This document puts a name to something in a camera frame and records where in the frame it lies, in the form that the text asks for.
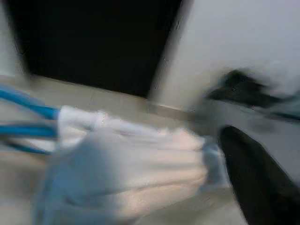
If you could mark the grey upholstered ottoman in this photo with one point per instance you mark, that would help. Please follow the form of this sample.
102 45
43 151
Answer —
234 114

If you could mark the blue plastic clothes hanger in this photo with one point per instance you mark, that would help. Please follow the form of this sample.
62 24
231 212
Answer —
28 130

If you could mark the black bag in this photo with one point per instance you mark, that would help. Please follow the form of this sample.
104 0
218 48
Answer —
239 90

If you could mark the white translucent garment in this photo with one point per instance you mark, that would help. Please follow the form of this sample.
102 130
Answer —
129 168

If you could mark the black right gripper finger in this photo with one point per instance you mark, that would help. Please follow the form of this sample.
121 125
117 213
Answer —
262 182

